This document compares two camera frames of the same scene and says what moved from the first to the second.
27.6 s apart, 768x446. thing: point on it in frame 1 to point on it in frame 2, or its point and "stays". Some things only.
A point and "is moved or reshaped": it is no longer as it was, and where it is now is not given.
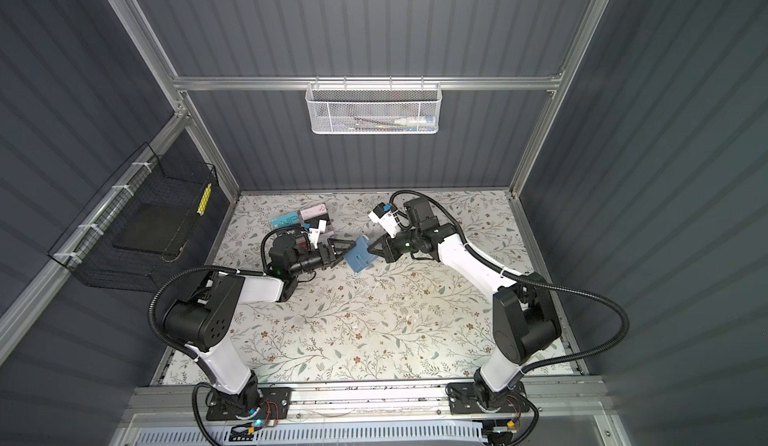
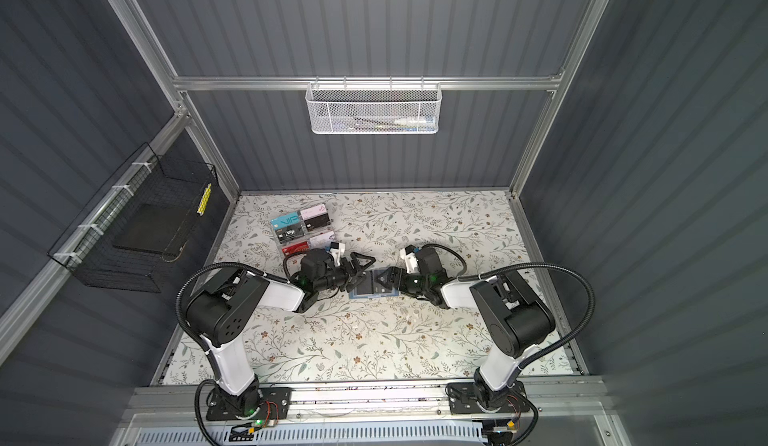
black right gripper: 392,254 to 395,280
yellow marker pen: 204,199 stays
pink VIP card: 313,212 stays
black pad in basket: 154,227 stays
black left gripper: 327,255 to 349,276
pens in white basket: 405,124 stays
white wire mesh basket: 373,108 stays
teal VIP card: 284,220 stays
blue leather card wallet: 358,256 is moved or reshaped
